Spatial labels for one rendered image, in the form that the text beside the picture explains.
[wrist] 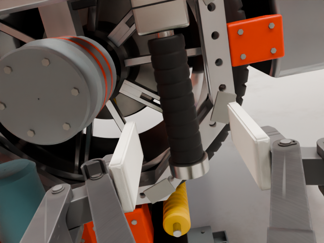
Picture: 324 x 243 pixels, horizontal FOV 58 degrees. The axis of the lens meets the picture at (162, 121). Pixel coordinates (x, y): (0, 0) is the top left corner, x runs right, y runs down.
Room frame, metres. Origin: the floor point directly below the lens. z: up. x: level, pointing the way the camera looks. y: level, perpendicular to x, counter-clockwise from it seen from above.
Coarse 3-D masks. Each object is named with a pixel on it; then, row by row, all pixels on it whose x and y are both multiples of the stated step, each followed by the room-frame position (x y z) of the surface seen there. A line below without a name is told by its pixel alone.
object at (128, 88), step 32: (96, 0) 0.61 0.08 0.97; (192, 0) 0.58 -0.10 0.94; (0, 32) 0.74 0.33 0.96; (96, 32) 0.61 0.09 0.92; (128, 32) 0.61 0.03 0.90; (192, 32) 0.74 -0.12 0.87; (128, 64) 0.61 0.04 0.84; (128, 96) 0.61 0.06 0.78; (0, 128) 0.62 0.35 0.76; (160, 128) 0.76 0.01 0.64; (32, 160) 0.61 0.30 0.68; (64, 160) 0.65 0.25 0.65; (160, 160) 0.59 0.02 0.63
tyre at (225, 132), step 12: (228, 0) 0.57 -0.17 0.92; (240, 0) 0.58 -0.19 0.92; (228, 12) 0.57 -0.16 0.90; (240, 12) 0.57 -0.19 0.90; (240, 72) 0.57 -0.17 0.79; (240, 84) 0.57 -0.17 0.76; (240, 96) 0.57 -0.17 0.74; (0, 144) 0.61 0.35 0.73; (216, 144) 0.58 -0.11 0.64; (156, 168) 0.59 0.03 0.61; (72, 180) 0.60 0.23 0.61
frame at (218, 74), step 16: (208, 0) 0.49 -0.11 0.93; (208, 16) 0.49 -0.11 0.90; (224, 16) 0.49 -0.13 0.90; (208, 32) 0.49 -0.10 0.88; (224, 32) 0.49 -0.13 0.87; (208, 48) 0.49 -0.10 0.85; (224, 48) 0.49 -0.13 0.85; (208, 64) 0.49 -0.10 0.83; (224, 64) 0.49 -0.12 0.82; (208, 80) 0.54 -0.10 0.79; (224, 80) 0.49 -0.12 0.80; (224, 96) 0.49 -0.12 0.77; (208, 112) 0.50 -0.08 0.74; (224, 112) 0.49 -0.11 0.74; (208, 128) 0.49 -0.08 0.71; (208, 144) 0.49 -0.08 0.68; (0, 160) 0.57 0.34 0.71; (48, 176) 0.57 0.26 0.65; (144, 176) 0.55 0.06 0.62; (160, 176) 0.50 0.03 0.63; (144, 192) 0.50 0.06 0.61; (160, 192) 0.50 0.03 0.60
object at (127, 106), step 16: (112, 0) 0.76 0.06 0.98; (128, 0) 0.76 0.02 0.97; (80, 16) 0.77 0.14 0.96; (112, 16) 0.76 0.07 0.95; (112, 48) 0.72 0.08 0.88; (128, 48) 0.74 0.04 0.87; (144, 48) 0.76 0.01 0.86; (144, 64) 0.76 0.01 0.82; (144, 80) 0.76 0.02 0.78; (144, 96) 0.76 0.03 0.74; (128, 112) 0.76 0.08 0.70
